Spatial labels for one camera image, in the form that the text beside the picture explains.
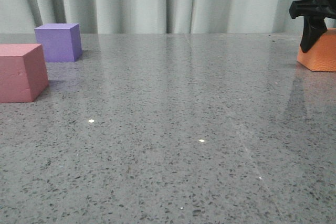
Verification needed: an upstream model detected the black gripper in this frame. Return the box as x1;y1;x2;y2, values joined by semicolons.
289;0;335;53

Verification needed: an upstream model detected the orange foam cube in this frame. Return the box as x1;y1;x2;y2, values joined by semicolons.
297;28;336;72

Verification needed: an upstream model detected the grey pleated curtain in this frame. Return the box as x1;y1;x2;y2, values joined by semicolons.
1;0;303;34

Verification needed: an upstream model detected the purple foam cube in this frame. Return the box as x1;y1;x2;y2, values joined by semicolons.
34;23;82;62

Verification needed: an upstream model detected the pink foam cube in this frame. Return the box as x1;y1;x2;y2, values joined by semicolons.
1;44;49;103

